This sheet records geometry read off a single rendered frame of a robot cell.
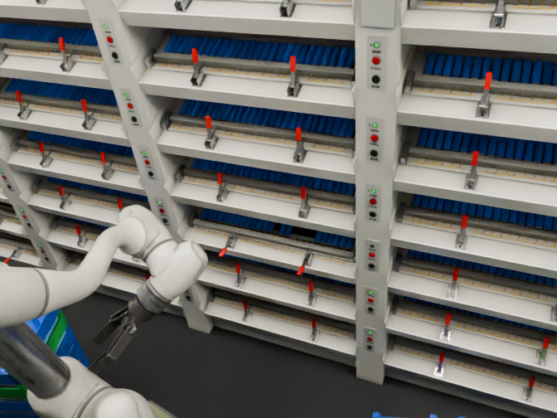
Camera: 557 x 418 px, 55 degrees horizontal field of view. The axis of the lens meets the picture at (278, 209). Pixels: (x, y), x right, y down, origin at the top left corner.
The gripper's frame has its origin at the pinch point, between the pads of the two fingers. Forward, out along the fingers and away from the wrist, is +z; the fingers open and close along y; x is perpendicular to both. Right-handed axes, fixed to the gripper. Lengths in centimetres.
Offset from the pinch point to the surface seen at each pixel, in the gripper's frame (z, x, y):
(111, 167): -31, -25, -49
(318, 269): -58, 35, -6
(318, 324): -41, 62, -24
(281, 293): -42, 41, -22
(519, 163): -112, 29, 31
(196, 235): -35.3, 8.7, -34.2
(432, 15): -116, -12, 30
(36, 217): 11, -27, -81
